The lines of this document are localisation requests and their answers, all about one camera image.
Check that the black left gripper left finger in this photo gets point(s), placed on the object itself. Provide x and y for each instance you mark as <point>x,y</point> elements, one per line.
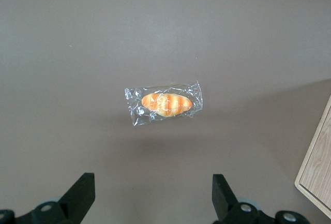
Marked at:
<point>77,198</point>

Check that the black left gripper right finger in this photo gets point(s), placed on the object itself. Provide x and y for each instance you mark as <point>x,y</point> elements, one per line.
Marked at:
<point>222,198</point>

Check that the light oak wooden cabinet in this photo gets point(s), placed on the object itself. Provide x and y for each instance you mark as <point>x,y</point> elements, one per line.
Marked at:
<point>319,167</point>

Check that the wrapped orange striped bread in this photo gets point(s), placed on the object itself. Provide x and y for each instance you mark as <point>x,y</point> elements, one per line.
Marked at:
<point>166,105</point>

